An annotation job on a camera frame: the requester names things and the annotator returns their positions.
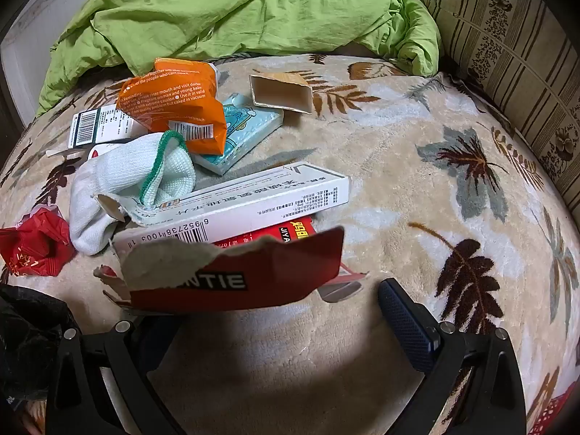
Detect crumpled red wrapper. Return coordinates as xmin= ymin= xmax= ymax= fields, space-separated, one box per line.
xmin=0 ymin=204 xmax=77 ymax=277

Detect black plastic bag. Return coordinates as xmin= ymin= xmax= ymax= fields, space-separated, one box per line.
xmin=0 ymin=283 xmax=82 ymax=402

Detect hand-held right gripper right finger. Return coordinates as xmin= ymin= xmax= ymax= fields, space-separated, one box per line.
xmin=378 ymin=278 xmax=526 ymax=435

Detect orange foil packet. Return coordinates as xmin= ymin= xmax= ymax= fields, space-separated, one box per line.
xmin=115 ymin=57 xmax=226 ymax=156

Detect small cardboard box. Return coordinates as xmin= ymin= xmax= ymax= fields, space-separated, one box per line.
xmin=249 ymin=71 xmax=313 ymax=115

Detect red box with yellow print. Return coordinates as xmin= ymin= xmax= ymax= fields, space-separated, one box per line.
xmin=213 ymin=216 xmax=318 ymax=248

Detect striped brown cushion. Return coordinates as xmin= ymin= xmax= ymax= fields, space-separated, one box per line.
xmin=423 ymin=0 xmax=580 ymax=218

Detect white glove with green cuff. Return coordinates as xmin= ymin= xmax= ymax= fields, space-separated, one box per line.
xmin=69 ymin=130 xmax=196 ymax=256

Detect white and red tube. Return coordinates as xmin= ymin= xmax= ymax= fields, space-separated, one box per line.
xmin=86 ymin=142 xmax=128 ymax=159

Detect leaf print blanket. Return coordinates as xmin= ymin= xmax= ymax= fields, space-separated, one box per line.
xmin=0 ymin=52 xmax=580 ymax=435

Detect light blue tissue packet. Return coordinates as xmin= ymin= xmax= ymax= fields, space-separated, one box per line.
xmin=192 ymin=93 xmax=285 ymax=177

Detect green quilt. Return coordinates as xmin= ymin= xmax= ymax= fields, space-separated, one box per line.
xmin=35 ymin=0 xmax=442 ymax=116

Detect torn red carton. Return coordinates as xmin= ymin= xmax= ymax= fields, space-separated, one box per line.
xmin=93 ymin=227 xmax=370 ymax=315

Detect white red flat packet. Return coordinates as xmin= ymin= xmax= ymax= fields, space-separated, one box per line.
xmin=68 ymin=104 xmax=137 ymax=149

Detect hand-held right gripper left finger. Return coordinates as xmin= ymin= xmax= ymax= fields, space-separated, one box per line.
xmin=45 ymin=315 xmax=183 ymax=435

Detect long white medicine box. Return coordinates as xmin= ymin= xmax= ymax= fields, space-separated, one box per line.
xmin=93 ymin=162 xmax=352 ymax=254

